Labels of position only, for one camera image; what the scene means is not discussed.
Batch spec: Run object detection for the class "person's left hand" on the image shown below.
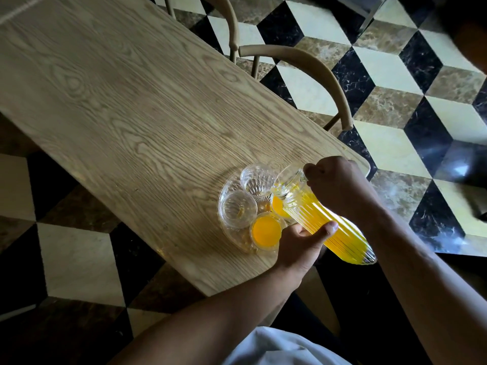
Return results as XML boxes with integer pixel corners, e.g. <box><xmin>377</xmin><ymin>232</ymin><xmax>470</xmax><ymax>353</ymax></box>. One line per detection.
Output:
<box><xmin>274</xmin><ymin>221</ymin><xmax>339</xmax><ymax>291</ymax></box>

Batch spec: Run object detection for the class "person's right hand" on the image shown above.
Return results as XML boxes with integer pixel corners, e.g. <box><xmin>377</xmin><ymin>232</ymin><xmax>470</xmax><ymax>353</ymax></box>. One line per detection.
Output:
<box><xmin>303</xmin><ymin>156</ymin><xmax>383</xmax><ymax>225</ymax></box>

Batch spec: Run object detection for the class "ribbed glass pitcher orange juice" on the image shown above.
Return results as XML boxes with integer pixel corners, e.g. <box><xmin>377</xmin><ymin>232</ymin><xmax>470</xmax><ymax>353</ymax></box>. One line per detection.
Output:
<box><xmin>272</xmin><ymin>165</ymin><xmax>377</xmax><ymax>266</ymax></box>

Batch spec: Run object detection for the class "person's right forearm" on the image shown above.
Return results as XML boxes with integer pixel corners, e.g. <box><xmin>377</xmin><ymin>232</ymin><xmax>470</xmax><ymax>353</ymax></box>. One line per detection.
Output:
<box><xmin>363</xmin><ymin>209</ymin><xmax>487</xmax><ymax>365</ymax></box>

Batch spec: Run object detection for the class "person's left forearm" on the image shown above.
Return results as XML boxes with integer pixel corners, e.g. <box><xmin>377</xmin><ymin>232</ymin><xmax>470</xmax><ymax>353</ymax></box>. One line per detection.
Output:
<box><xmin>108</xmin><ymin>262</ymin><xmax>302</xmax><ymax>365</ymax></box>

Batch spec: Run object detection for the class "ribbed glass with orange juice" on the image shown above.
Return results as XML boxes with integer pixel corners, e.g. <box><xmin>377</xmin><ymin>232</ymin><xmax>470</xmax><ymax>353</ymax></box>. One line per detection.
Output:
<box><xmin>249</xmin><ymin>213</ymin><xmax>285</xmax><ymax>251</ymax></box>
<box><xmin>270</xmin><ymin>193</ymin><xmax>294</xmax><ymax>222</ymax></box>

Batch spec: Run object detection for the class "empty clear ribbed glass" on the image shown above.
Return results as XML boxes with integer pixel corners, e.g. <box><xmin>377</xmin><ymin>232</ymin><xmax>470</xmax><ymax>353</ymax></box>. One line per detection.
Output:
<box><xmin>240</xmin><ymin>164</ymin><xmax>279</xmax><ymax>198</ymax></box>
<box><xmin>220</xmin><ymin>190</ymin><xmax>259</xmax><ymax>229</ymax></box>

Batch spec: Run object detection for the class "clear round glass tray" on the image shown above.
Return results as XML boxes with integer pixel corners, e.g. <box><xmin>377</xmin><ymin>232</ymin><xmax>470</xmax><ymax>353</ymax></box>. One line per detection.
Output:
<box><xmin>217</xmin><ymin>169</ymin><xmax>291</xmax><ymax>256</ymax></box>

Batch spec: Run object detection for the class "wooden chair curved backrest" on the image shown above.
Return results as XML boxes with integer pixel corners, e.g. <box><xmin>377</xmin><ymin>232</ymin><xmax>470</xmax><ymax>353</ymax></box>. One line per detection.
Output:
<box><xmin>164</xmin><ymin>0</ymin><xmax>240</xmax><ymax>65</ymax></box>
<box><xmin>238</xmin><ymin>44</ymin><xmax>354</xmax><ymax>132</ymax></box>

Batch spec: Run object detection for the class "person's white shirt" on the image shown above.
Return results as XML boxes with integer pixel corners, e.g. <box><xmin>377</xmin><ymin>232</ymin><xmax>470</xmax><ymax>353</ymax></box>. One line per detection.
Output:
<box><xmin>222</xmin><ymin>326</ymin><xmax>353</xmax><ymax>365</ymax></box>

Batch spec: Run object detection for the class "grey metal furniture frame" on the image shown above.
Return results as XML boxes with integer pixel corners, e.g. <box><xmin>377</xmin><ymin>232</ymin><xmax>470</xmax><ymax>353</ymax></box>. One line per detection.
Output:
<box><xmin>330</xmin><ymin>0</ymin><xmax>389</xmax><ymax>34</ymax></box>

